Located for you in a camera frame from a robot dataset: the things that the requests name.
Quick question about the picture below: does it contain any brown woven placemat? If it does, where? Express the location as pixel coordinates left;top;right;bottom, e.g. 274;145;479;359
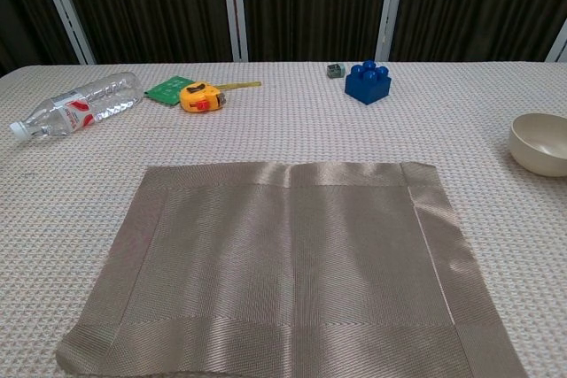
55;160;531;378

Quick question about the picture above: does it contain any beige bowl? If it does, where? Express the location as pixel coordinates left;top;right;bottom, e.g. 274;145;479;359
508;112;567;178

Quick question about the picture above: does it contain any beige waffle tablecloth with fringe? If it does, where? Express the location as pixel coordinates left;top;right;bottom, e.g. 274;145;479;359
0;61;567;378

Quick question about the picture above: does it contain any yellow tape measure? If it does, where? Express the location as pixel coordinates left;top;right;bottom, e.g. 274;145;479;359
179;80;262;113

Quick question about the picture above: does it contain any blue toy building block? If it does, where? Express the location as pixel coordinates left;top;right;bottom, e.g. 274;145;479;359
344;59;392;106

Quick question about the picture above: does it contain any green circuit board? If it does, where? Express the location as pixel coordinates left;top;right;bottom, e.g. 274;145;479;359
144;75;196;109

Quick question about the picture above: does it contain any clear plastic water bottle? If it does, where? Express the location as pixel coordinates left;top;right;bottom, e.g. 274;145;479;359
9;71;145;140

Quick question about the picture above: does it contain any white aluminium screen post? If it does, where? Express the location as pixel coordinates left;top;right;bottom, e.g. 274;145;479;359
220;0;250;63
545;23;567;64
33;0;97;65
375;0;408;63

